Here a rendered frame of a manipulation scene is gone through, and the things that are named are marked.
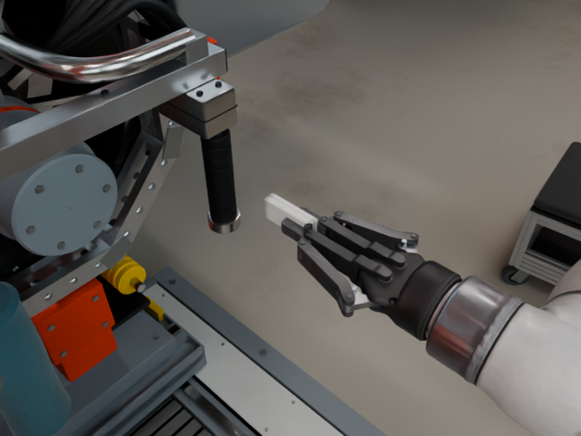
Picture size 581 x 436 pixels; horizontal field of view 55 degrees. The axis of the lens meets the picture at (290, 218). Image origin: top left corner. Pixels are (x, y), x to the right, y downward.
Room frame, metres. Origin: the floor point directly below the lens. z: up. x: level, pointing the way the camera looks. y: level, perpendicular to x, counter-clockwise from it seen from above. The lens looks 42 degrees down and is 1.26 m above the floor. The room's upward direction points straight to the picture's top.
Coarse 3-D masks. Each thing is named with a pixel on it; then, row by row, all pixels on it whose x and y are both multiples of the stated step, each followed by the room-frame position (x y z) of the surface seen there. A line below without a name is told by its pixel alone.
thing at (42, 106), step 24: (0, 0) 0.71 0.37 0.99; (48, 0) 0.91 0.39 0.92; (48, 24) 0.95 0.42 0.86; (96, 48) 0.85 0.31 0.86; (120, 48) 0.80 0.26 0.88; (24, 72) 0.71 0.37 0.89; (48, 96) 0.74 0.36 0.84; (72, 96) 0.75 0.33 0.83; (96, 144) 0.81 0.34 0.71; (120, 144) 0.78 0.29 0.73; (0, 240) 0.66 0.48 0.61; (0, 264) 0.60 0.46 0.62; (24, 264) 0.62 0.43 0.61
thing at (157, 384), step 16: (160, 320) 0.85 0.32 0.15; (176, 336) 0.80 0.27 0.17; (192, 336) 0.80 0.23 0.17; (176, 352) 0.76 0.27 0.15; (192, 352) 0.75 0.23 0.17; (160, 368) 0.72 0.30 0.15; (176, 368) 0.71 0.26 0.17; (192, 368) 0.74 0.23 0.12; (144, 384) 0.68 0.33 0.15; (160, 384) 0.67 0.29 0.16; (176, 384) 0.70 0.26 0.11; (112, 400) 0.64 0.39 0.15; (128, 400) 0.64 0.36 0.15; (144, 400) 0.64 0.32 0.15; (160, 400) 0.67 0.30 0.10; (96, 416) 0.60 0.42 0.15; (112, 416) 0.60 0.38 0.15; (128, 416) 0.61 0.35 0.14; (144, 416) 0.63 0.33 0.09; (80, 432) 0.57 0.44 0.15; (96, 432) 0.56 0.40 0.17; (112, 432) 0.58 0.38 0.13
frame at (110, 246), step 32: (128, 32) 0.77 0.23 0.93; (160, 128) 0.74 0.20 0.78; (128, 160) 0.75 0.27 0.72; (160, 160) 0.73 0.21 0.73; (128, 192) 0.72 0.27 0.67; (128, 224) 0.67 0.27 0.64; (64, 256) 0.62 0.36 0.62; (96, 256) 0.62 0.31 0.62; (32, 288) 0.55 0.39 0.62; (64, 288) 0.57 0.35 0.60
